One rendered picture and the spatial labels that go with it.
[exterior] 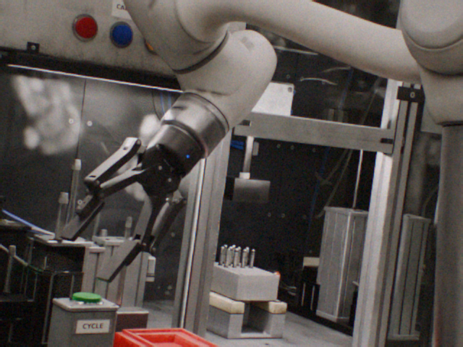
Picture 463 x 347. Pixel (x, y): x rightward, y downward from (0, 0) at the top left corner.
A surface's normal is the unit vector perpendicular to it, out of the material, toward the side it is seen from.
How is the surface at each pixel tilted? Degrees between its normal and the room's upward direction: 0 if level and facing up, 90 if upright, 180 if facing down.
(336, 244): 90
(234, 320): 90
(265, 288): 90
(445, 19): 80
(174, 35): 137
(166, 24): 130
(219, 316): 90
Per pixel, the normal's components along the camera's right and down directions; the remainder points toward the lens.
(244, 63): 0.61, -0.10
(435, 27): -0.73, -0.23
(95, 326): 0.55, 0.11
